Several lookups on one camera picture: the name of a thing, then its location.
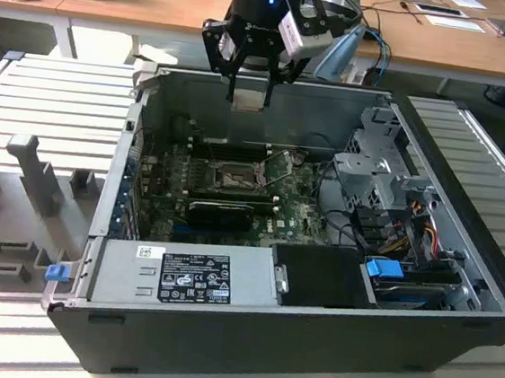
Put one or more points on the grey case side bracket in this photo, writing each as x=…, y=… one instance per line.
x=149, y=74

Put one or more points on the round coin cell battery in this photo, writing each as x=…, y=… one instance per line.
x=300, y=159

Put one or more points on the white paper sheet blue edge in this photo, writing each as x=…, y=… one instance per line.
x=455, y=23

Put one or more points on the wooden desk white frame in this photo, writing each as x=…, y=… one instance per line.
x=141, y=1

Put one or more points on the silver power supply with label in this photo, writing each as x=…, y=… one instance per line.
x=117, y=269

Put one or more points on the CPU socket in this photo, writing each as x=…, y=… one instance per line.
x=235, y=178

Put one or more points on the white smartphone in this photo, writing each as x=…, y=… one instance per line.
x=438, y=10

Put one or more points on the silver metal drive cage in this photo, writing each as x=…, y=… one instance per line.
x=363, y=164

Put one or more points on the grey parts rack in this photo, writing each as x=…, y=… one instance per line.
x=16, y=200

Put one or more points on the blue case latch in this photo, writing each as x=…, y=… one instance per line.
x=56, y=273

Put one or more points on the black RAM slot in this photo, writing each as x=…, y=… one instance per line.
x=264, y=207
x=229, y=193
x=230, y=146
x=229, y=154

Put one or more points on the green motherboard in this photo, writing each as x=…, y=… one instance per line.
x=294, y=220

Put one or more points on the black open PC case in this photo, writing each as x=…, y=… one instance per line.
x=263, y=348

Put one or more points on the black expansion card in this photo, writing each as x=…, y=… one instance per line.
x=218, y=216

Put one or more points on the blue disk carrier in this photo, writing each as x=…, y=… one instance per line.
x=382, y=268

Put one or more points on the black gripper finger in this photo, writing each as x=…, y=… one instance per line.
x=211, y=45
x=292, y=71

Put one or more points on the silver square CPU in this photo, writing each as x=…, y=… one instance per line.
x=248, y=100

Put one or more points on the black chair base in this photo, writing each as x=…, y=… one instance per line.
x=502, y=94

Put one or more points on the white silver wrist camera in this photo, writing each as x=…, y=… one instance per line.
x=302, y=38

